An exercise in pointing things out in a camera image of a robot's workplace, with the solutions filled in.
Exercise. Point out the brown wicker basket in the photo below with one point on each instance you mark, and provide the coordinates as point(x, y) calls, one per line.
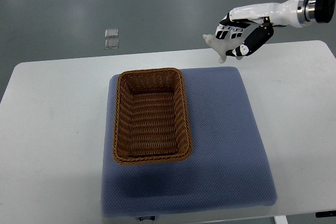
point(151, 120)

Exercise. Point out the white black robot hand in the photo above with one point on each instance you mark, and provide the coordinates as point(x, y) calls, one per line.
point(296, 13)

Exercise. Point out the white table leg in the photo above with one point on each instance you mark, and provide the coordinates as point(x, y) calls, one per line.
point(280, 220)

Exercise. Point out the blue foam mat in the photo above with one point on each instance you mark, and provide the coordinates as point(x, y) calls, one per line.
point(228, 167)

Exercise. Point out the black table control panel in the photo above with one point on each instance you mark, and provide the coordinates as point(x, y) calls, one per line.
point(325, 214)

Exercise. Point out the white toy bear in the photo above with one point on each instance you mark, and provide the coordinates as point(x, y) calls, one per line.
point(222, 45)

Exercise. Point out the upper metal floor plate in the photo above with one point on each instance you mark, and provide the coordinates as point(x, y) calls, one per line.
point(111, 33)

